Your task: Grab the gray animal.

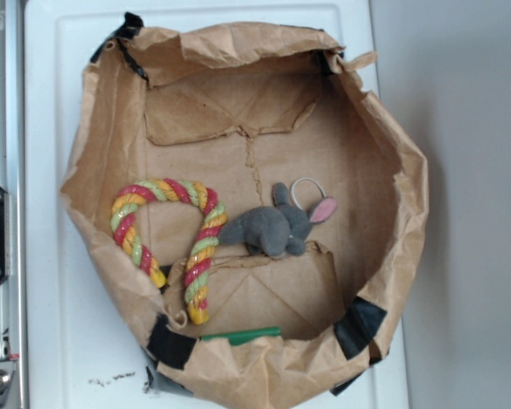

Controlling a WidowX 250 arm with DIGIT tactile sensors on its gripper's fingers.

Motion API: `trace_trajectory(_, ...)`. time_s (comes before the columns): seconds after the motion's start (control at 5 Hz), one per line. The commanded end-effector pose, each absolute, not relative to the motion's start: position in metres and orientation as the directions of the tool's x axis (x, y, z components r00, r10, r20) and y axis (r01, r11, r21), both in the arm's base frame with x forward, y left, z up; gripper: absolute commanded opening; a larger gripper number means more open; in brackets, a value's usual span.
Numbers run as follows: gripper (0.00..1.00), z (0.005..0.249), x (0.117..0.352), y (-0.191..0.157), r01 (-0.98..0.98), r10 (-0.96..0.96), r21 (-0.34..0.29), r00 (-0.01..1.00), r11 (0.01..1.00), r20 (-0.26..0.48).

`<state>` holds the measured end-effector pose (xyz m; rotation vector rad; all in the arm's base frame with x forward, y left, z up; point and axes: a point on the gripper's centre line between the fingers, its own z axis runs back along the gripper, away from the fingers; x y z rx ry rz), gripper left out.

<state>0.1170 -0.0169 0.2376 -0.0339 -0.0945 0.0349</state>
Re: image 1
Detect gray plush mouse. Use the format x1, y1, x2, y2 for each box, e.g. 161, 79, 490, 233
218, 182, 337, 258

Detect brown paper bag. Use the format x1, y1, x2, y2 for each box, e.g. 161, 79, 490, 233
60, 22, 428, 408

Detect multicolour rope toy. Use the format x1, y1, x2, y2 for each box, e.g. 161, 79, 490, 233
110, 178, 227, 325

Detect aluminium frame rail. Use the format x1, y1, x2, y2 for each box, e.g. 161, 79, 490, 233
0, 1, 29, 408

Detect green stick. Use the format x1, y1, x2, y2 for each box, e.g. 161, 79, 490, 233
200, 326, 281, 346

